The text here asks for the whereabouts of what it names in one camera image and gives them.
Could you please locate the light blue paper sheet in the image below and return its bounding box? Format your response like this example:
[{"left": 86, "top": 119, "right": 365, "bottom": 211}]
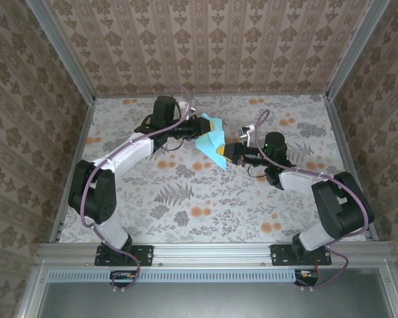
[{"left": 194, "top": 111, "right": 233, "bottom": 171}]

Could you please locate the floral patterned table cover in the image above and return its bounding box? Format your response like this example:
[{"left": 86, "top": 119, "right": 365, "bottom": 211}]
[{"left": 58, "top": 95, "right": 369, "bottom": 244}]

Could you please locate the black connector board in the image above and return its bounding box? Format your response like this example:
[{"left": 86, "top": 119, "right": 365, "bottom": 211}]
[
  {"left": 109, "top": 269, "right": 137, "bottom": 288},
  {"left": 294, "top": 268, "right": 320, "bottom": 286}
]

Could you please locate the grey metal panel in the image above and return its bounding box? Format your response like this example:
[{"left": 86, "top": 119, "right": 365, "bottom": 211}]
[{"left": 36, "top": 268, "right": 397, "bottom": 318}]

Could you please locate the wide aluminium frame rail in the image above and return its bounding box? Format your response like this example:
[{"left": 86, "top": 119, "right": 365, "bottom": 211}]
[{"left": 36, "top": 240, "right": 395, "bottom": 270}]

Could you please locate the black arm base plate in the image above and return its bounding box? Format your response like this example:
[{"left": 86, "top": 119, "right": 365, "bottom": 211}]
[
  {"left": 94, "top": 244, "right": 155, "bottom": 268},
  {"left": 270, "top": 244, "right": 332, "bottom": 267}
]

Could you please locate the aluminium frame post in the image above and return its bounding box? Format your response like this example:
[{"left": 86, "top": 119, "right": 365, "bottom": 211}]
[
  {"left": 325, "top": 0, "right": 394, "bottom": 100},
  {"left": 25, "top": 0, "right": 98, "bottom": 104}
]

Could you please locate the slotted grey cable duct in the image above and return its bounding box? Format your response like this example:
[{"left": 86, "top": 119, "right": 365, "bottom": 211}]
[{"left": 48, "top": 268, "right": 299, "bottom": 283}]

